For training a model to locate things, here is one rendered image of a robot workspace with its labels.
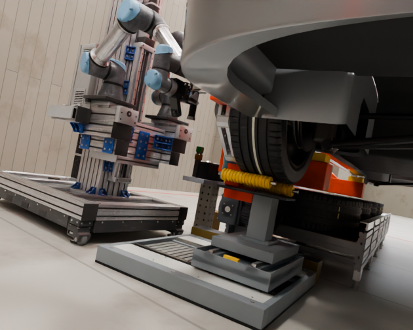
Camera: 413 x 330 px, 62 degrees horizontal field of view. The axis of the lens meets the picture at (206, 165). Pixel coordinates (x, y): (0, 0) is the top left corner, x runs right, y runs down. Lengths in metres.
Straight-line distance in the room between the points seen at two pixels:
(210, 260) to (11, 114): 3.73
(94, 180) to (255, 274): 1.32
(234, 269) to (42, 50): 4.11
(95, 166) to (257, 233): 1.20
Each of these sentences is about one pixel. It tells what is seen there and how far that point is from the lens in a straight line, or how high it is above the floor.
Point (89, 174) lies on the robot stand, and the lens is 2.42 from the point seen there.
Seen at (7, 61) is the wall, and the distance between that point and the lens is 4.83.
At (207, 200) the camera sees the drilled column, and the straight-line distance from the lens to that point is 2.47.
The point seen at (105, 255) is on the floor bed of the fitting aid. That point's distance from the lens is 1.69.
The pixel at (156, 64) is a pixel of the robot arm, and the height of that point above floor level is 0.91.
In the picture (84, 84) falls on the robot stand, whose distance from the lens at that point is 2.58.
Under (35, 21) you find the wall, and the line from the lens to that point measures 5.04.
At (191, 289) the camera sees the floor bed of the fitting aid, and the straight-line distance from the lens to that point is 1.42.
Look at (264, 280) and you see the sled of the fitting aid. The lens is 1.44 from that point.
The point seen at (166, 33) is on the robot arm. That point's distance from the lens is 1.81.
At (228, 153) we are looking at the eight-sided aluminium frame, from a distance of 1.67.
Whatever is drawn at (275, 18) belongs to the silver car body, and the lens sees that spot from 0.67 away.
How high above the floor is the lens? 0.52
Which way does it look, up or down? 1 degrees up
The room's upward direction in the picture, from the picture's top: 11 degrees clockwise
